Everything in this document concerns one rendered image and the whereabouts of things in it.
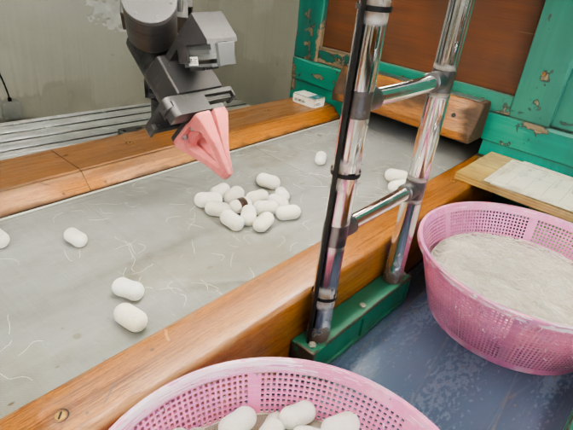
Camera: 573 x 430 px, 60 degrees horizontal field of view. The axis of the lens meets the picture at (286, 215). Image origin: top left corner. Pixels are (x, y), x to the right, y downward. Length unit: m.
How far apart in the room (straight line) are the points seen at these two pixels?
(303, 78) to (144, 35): 0.63
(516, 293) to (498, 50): 0.46
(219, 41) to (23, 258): 0.31
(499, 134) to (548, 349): 0.46
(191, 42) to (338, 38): 0.58
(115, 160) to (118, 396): 0.43
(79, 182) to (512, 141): 0.70
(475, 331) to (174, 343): 0.33
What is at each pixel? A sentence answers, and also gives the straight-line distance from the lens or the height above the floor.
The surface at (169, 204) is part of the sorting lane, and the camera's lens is 0.68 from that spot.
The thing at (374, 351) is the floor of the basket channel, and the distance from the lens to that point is 0.58.
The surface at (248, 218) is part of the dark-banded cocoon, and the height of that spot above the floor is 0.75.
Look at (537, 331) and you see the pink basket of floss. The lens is 0.56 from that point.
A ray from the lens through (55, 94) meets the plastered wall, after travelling 2.76.
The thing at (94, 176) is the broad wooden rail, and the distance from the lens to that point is 0.73.
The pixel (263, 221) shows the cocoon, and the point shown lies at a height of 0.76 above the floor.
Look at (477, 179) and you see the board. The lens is 0.81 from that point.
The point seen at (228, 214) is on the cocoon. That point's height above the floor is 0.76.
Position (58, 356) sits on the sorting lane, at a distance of 0.48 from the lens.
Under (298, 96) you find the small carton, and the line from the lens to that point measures 1.08.
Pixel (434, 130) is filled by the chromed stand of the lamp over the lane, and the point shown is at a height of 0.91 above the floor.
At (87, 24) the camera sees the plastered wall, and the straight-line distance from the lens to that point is 2.76.
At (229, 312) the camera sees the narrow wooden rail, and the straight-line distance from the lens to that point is 0.46.
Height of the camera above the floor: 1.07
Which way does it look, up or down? 29 degrees down
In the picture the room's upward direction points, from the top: 7 degrees clockwise
